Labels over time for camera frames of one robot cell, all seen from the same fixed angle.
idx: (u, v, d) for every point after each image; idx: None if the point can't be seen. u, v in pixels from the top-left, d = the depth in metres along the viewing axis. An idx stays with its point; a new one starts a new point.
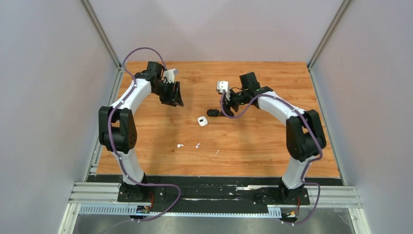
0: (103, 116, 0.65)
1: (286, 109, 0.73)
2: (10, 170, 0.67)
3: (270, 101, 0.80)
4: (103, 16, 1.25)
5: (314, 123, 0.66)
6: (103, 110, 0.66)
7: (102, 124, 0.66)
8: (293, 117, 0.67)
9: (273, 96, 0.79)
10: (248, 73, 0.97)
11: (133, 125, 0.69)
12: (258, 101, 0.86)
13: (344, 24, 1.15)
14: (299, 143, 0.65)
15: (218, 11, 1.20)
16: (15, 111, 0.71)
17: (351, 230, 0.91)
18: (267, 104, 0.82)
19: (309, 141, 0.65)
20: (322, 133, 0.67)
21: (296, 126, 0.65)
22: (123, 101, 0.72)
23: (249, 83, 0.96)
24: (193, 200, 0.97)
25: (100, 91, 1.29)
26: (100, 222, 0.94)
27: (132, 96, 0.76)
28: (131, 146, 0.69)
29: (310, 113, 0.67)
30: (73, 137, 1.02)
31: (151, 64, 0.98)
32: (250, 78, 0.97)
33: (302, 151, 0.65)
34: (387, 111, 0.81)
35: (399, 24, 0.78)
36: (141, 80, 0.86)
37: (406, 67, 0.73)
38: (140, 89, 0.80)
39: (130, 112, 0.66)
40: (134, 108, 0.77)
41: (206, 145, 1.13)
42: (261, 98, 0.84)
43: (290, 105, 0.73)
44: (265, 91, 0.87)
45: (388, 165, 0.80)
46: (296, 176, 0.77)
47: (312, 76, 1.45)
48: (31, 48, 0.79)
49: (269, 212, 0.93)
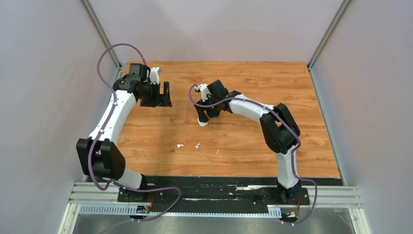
0: (84, 150, 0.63)
1: (257, 109, 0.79)
2: (10, 169, 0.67)
3: (240, 103, 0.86)
4: (103, 16, 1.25)
5: (285, 116, 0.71)
6: (81, 144, 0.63)
7: (83, 157, 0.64)
8: (265, 114, 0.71)
9: (243, 99, 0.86)
10: (214, 82, 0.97)
11: (118, 152, 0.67)
12: (230, 106, 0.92)
13: (343, 24, 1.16)
14: (277, 137, 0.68)
15: (218, 11, 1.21)
16: (15, 111, 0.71)
17: (351, 230, 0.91)
18: (238, 107, 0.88)
19: (284, 132, 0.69)
20: (294, 122, 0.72)
21: (269, 123, 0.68)
22: (103, 129, 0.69)
23: (217, 91, 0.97)
24: (193, 200, 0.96)
25: (100, 91, 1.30)
26: (100, 222, 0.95)
27: (113, 118, 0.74)
28: (119, 173, 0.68)
29: (279, 107, 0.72)
30: (73, 137, 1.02)
31: (133, 68, 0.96)
32: (216, 87, 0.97)
33: (281, 144, 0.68)
34: (388, 111, 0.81)
35: (398, 24, 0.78)
36: (121, 93, 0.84)
37: (406, 66, 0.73)
38: (122, 107, 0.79)
39: (112, 144, 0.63)
40: (118, 128, 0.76)
41: (206, 145, 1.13)
42: (232, 102, 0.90)
43: (259, 104, 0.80)
44: (233, 95, 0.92)
45: (388, 165, 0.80)
46: (289, 172, 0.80)
47: (312, 76, 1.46)
48: (31, 48, 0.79)
49: (269, 212, 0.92)
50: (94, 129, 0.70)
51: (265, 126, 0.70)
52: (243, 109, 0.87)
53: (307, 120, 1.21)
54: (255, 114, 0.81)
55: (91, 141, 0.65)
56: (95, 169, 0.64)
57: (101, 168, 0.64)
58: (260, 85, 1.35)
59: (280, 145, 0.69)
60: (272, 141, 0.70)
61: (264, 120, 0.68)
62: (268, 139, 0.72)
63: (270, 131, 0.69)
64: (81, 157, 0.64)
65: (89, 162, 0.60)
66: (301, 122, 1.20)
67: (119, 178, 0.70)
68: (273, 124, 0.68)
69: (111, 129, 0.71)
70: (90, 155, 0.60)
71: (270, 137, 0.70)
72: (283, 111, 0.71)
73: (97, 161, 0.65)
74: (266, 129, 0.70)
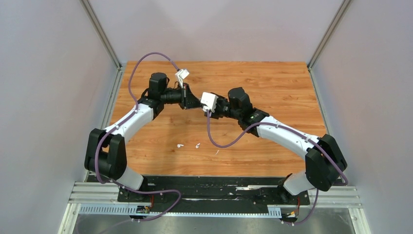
0: (95, 140, 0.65)
1: (297, 139, 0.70)
2: (10, 170, 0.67)
3: (272, 129, 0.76)
4: (103, 16, 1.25)
5: (334, 149, 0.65)
6: (94, 133, 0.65)
7: (90, 147, 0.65)
8: (310, 149, 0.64)
9: (276, 124, 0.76)
10: (241, 98, 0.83)
11: (123, 151, 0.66)
12: (258, 129, 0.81)
13: (343, 25, 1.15)
14: (325, 175, 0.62)
15: (218, 11, 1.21)
16: (15, 111, 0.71)
17: (351, 230, 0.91)
18: (269, 133, 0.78)
19: (331, 168, 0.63)
20: (342, 157, 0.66)
21: (318, 160, 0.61)
22: (118, 126, 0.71)
23: (243, 107, 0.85)
24: (193, 200, 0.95)
25: (100, 92, 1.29)
26: (100, 222, 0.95)
27: (130, 121, 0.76)
28: (118, 175, 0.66)
29: (325, 139, 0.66)
30: (72, 137, 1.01)
31: (152, 84, 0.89)
32: (244, 102, 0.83)
33: (328, 182, 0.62)
34: (388, 111, 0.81)
35: (399, 24, 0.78)
36: (145, 106, 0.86)
37: (406, 67, 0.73)
38: (140, 116, 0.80)
39: (122, 140, 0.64)
40: (130, 132, 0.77)
41: (206, 145, 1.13)
42: (260, 126, 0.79)
43: (299, 134, 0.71)
44: (261, 117, 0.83)
45: (389, 165, 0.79)
46: (303, 186, 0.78)
47: (312, 76, 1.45)
48: (31, 48, 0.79)
49: (268, 212, 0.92)
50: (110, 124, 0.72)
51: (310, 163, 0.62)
52: (274, 135, 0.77)
53: (307, 119, 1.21)
54: (293, 145, 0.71)
55: (103, 133, 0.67)
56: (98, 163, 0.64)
57: (103, 163, 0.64)
58: (260, 85, 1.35)
59: (326, 183, 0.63)
60: (317, 178, 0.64)
61: (311, 157, 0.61)
62: (310, 175, 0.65)
63: (317, 168, 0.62)
64: (88, 147, 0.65)
65: (97, 151, 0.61)
66: (302, 123, 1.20)
67: (118, 178, 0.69)
68: (321, 162, 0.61)
69: (125, 129, 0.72)
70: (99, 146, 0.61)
71: (316, 174, 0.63)
72: (331, 145, 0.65)
73: (102, 155, 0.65)
74: (311, 167, 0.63)
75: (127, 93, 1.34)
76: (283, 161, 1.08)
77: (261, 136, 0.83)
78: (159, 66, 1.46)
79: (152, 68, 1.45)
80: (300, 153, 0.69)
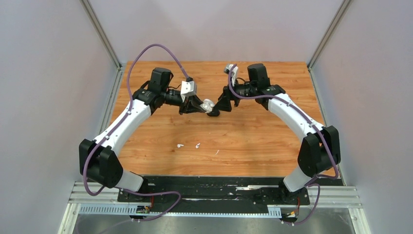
0: (84, 151, 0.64)
1: (302, 122, 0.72)
2: (10, 170, 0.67)
3: (283, 106, 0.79)
4: (103, 16, 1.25)
5: (332, 143, 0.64)
6: (84, 144, 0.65)
7: (83, 158, 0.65)
8: (310, 134, 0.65)
9: (287, 103, 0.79)
10: (257, 68, 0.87)
11: (117, 162, 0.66)
12: (269, 103, 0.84)
13: (343, 25, 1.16)
14: (316, 163, 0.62)
15: (218, 11, 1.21)
16: (15, 111, 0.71)
17: (350, 230, 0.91)
18: (279, 109, 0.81)
19: (324, 158, 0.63)
20: (338, 151, 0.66)
21: (313, 144, 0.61)
22: (108, 136, 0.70)
23: (258, 79, 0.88)
24: (193, 200, 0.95)
25: (100, 92, 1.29)
26: (100, 222, 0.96)
27: (122, 127, 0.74)
28: (113, 182, 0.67)
29: (328, 130, 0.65)
30: (72, 137, 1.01)
31: (155, 74, 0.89)
32: (259, 73, 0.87)
33: (317, 167, 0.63)
34: (388, 111, 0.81)
35: (398, 23, 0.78)
36: (138, 103, 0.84)
37: (406, 67, 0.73)
38: (133, 118, 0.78)
39: (112, 153, 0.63)
40: (125, 137, 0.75)
41: (206, 145, 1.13)
42: (272, 101, 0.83)
43: (306, 118, 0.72)
44: (276, 91, 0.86)
45: (389, 165, 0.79)
46: (301, 183, 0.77)
47: (312, 75, 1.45)
48: (30, 48, 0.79)
49: (269, 213, 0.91)
50: (102, 133, 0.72)
51: (307, 146, 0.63)
52: (283, 113, 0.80)
53: None
54: (296, 126, 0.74)
55: (94, 144, 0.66)
56: (90, 172, 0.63)
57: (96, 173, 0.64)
58: None
59: (315, 170, 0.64)
60: (307, 163, 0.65)
61: (308, 140, 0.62)
62: (303, 159, 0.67)
63: (309, 152, 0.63)
64: (80, 158, 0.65)
65: (86, 165, 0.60)
66: None
67: (114, 185, 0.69)
68: (317, 148, 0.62)
69: (116, 138, 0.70)
70: (88, 158, 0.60)
71: (307, 159, 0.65)
72: (332, 137, 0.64)
73: (94, 165, 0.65)
74: (306, 149, 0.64)
75: (127, 93, 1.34)
76: (283, 161, 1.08)
77: (271, 111, 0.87)
78: (159, 66, 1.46)
79: (152, 68, 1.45)
80: (300, 134, 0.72)
